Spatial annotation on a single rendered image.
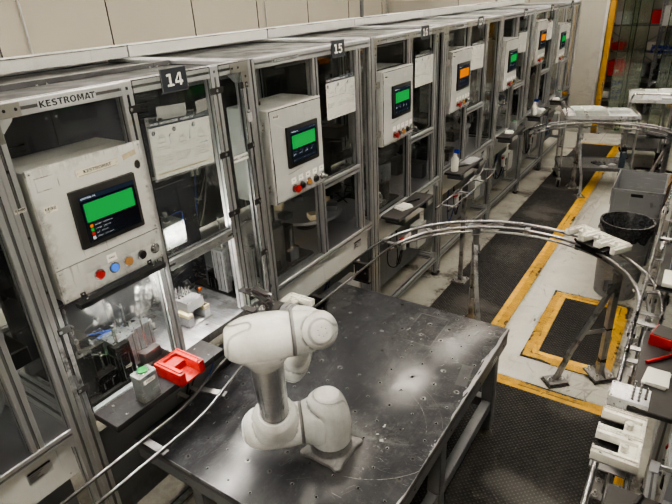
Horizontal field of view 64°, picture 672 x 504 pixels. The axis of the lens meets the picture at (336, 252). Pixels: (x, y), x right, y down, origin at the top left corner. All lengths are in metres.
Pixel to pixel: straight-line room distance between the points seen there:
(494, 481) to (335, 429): 1.22
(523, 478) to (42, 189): 2.51
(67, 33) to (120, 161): 4.18
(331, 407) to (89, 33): 5.01
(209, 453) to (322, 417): 0.51
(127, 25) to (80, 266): 4.75
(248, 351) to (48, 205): 0.81
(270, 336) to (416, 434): 0.97
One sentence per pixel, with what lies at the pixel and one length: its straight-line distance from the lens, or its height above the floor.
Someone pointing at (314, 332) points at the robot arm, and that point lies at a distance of 1.44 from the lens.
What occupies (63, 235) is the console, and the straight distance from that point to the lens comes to 1.94.
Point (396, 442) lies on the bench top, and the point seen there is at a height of 0.68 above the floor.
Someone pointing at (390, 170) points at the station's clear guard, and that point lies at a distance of 3.68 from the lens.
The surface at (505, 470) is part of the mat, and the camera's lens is 3.09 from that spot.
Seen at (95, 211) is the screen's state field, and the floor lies 1.65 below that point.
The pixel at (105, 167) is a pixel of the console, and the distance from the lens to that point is 1.98.
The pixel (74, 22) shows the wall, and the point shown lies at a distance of 6.18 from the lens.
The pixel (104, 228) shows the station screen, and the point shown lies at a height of 1.58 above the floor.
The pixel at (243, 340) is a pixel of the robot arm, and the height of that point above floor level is 1.43.
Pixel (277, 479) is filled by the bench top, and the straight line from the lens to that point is 2.12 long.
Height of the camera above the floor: 2.25
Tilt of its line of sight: 26 degrees down
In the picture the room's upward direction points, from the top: 3 degrees counter-clockwise
